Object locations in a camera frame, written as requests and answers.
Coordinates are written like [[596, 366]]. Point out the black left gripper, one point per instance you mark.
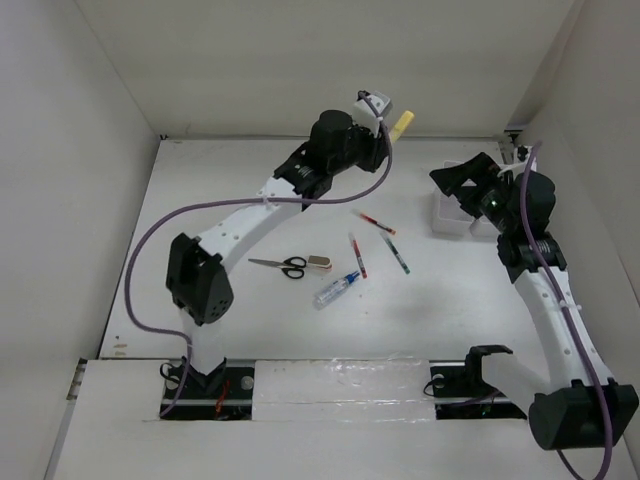
[[376, 149]]

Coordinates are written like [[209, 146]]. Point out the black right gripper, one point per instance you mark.
[[482, 170]]

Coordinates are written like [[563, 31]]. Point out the yellow highlighter pen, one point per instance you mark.
[[401, 126]]

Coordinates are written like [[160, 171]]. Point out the red gel pen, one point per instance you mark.
[[358, 255], [375, 222]]

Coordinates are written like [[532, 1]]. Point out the green gel pen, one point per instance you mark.
[[386, 238]]

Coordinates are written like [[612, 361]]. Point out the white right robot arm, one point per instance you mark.
[[579, 404]]

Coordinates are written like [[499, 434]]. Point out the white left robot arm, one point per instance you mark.
[[199, 267]]

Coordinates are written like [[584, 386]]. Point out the white divided organizer left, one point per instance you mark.
[[448, 217]]

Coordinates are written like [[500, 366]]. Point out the beige eraser block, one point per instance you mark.
[[319, 263]]

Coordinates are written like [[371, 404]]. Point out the clear glue bottle blue cap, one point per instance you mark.
[[334, 290]]

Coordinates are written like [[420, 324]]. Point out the black handled scissors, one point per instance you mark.
[[292, 267]]

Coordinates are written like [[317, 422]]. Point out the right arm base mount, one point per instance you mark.
[[460, 392]]

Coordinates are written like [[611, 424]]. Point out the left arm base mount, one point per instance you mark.
[[225, 394]]

